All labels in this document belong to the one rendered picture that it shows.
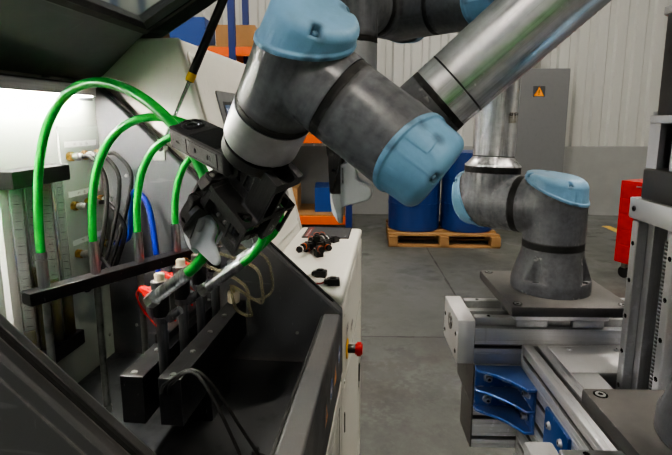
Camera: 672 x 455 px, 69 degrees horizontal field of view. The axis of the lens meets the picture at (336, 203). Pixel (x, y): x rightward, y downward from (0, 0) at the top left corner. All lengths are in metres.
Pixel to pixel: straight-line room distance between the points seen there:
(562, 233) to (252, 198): 0.66
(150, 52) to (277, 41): 0.83
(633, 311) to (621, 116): 7.30
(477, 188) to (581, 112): 6.85
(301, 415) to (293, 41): 0.55
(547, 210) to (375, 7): 0.51
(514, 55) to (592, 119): 7.45
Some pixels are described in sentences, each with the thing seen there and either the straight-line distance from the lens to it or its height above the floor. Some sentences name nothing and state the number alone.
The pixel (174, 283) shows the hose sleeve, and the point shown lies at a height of 1.16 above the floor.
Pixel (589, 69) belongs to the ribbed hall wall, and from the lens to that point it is 7.98.
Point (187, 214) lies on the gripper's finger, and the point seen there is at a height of 1.27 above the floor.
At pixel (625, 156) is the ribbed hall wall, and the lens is 8.19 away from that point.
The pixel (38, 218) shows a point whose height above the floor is 1.22.
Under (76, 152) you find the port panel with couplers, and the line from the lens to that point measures 1.11.
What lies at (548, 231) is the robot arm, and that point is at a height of 1.16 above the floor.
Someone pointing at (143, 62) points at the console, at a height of 1.50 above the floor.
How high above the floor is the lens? 1.37
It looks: 10 degrees down
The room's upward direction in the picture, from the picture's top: straight up
